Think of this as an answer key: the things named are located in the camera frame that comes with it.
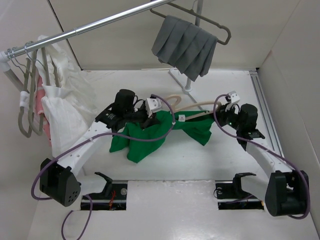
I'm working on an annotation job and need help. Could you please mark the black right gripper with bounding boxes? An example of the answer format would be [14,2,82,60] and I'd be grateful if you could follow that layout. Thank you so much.
[211,102,244,131]

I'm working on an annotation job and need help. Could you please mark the beige wooden hanger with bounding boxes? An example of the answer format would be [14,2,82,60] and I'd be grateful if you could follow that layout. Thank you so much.
[165,94,215,121]

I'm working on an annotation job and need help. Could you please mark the green t shirt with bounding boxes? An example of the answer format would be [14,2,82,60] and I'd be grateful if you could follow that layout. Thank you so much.
[109,110,214,163]

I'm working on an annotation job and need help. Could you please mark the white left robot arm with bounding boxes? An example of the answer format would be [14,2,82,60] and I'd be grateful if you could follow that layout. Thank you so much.
[39,89,162,207]

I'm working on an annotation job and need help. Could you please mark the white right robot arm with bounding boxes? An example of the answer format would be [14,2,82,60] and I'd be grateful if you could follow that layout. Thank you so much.
[213,103,311,220]

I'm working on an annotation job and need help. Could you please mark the grey plastic hanger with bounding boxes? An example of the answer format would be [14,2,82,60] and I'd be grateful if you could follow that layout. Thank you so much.
[149,0,232,46]

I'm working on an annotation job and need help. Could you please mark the grey hanger outer left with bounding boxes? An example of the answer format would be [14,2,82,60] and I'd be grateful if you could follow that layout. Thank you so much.
[11,47,33,138]

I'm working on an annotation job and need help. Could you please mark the white rack stand base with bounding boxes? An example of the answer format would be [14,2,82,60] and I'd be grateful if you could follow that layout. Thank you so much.
[168,68,206,103]

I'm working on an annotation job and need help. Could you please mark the grey pleated skirt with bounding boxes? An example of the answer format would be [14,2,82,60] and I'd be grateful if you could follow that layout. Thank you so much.
[151,15,218,82]

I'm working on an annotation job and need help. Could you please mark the white hanging garment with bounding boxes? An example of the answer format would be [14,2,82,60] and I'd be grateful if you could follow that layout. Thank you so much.
[35,43,98,157]

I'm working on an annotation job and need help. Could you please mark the pink hanging garment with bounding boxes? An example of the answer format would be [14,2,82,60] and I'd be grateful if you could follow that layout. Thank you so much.
[35,76,52,146]

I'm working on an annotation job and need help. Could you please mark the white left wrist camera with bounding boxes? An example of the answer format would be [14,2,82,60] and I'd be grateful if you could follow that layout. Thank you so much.
[145,98,163,118]

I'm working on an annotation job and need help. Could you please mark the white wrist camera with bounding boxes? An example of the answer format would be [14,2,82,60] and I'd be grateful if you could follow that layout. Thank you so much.
[145,98,163,118]
[225,91,240,111]

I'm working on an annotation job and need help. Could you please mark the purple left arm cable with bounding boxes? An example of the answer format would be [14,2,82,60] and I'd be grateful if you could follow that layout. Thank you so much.
[30,93,176,239]

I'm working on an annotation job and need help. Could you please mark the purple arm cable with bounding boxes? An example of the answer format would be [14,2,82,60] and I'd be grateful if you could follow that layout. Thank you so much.
[30,93,176,239]
[212,93,311,220]

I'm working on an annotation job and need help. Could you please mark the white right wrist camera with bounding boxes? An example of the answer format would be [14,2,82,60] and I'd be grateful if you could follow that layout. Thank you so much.
[225,91,240,111]

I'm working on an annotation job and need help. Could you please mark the aluminium side rail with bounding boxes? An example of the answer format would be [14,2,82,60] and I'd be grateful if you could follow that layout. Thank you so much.
[249,70,284,157]

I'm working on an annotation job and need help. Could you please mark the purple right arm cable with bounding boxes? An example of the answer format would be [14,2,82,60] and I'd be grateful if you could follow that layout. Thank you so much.
[212,93,311,220]

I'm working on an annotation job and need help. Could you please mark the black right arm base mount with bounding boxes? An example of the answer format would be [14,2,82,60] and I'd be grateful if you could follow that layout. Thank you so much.
[213,172,264,211]

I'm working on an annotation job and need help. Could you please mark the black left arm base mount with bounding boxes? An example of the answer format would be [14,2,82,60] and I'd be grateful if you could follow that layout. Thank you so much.
[80,172,128,211]

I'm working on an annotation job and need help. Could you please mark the silver clothes rail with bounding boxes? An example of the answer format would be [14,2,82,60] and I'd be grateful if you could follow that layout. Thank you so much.
[0,0,173,63]

